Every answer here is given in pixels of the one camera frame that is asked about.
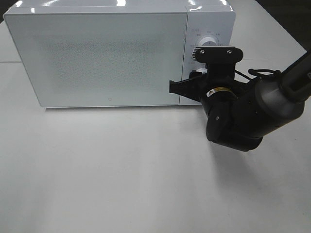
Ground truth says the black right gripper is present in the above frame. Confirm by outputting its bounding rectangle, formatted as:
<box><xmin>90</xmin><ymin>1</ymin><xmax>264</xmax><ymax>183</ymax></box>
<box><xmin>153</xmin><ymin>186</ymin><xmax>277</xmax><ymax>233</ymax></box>
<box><xmin>169</xmin><ymin>63</ymin><xmax>239</xmax><ymax>116</ymax></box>

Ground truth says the white microwave knob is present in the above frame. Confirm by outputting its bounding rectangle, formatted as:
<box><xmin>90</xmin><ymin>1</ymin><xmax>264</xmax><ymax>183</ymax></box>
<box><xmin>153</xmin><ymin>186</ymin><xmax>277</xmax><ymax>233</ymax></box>
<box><xmin>196</xmin><ymin>68</ymin><xmax>207</xmax><ymax>74</ymax></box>
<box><xmin>196</xmin><ymin>35</ymin><xmax>218</xmax><ymax>47</ymax></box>

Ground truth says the white microwave door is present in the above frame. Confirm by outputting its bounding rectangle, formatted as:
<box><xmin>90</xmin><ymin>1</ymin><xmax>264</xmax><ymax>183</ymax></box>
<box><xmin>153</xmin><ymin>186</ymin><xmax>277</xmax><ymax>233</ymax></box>
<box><xmin>5</xmin><ymin>14</ymin><xmax>186</xmax><ymax>107</ymax></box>

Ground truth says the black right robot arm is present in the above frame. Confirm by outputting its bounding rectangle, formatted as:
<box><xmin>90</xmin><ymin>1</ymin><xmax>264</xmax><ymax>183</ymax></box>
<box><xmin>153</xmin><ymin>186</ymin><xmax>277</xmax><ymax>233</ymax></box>
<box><xmin>169</xmin><ymin>46</ymin><xmax>311</xmax><ymax>151</ymax></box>

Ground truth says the white microwave oven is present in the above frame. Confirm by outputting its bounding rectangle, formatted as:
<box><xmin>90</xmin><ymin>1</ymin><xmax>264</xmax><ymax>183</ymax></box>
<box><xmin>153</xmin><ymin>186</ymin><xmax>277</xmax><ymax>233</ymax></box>
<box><xmin>3</xmin><ymin>0</ymin><xmax>236</xmax><ymax>106</ymax></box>

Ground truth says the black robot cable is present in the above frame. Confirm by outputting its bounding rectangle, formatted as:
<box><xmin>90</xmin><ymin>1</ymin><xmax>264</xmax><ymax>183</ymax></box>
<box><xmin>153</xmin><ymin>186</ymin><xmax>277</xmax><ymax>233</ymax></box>
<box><xmin>234</xmin><ymin>68</ymin><xmax>281</xmax><ymax>82</ymax></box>

